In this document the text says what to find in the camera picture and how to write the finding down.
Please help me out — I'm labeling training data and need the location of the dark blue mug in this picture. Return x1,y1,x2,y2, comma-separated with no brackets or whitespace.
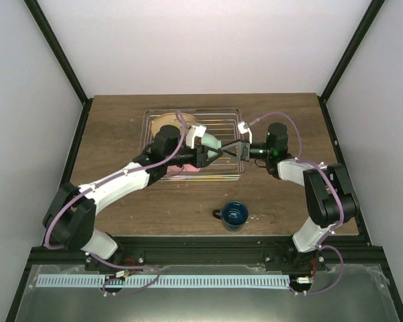
212,201,249,231

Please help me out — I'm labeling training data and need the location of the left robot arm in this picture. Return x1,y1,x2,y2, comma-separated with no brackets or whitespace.
43,125,222,271

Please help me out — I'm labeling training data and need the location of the black frame post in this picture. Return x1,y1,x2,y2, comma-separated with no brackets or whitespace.
24,0,89,105
320,0,386,101

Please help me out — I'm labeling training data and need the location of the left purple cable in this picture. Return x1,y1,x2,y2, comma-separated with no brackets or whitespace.
43,110,193,297

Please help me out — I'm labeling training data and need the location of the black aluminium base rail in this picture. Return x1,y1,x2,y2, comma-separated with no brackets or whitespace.
30,235,384,272

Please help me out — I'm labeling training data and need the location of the left black frame post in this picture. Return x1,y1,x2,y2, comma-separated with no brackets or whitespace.
24,0,89,105

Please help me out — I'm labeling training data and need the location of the right black frame post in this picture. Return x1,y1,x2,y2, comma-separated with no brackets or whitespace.
320,0,386,101

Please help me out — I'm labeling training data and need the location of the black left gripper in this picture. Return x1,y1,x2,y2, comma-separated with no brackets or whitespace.
165,142,223,169

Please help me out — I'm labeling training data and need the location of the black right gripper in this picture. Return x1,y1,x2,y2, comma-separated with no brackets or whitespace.
219,140,271,162

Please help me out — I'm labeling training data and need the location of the pink plate with bird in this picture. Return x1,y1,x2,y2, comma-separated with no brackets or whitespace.
150,113,197,136

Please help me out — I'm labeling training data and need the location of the plain pink plate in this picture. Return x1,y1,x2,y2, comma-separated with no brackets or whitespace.
167,164,200,176

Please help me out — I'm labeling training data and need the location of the chrome wire dish rack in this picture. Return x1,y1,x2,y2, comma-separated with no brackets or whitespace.
140,107,244,181

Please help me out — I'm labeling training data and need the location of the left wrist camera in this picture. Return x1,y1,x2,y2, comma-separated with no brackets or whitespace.
185,123,207,149

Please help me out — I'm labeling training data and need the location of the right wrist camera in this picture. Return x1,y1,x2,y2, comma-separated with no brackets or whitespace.
237,121,253,144

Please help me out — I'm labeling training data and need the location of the purple cable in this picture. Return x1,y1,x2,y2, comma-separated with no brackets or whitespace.
249,111,345,297
43,110,193,297

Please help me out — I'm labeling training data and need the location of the mint green bowl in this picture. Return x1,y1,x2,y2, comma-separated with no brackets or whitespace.
201,133,222,150

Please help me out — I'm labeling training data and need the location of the metal front panel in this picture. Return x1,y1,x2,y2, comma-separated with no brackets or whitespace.
15,264,399,321

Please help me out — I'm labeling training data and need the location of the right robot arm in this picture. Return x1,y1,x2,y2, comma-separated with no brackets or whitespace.
219,123,360,270

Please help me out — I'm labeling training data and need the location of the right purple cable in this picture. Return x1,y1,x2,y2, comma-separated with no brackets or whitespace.
249,111,345,297

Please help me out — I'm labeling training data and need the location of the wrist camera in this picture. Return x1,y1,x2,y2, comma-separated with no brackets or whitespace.
237,121,253,144
185,123,207,149

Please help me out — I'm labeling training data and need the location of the light blue slotted strip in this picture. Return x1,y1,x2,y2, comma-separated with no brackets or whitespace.
35,274,290,289

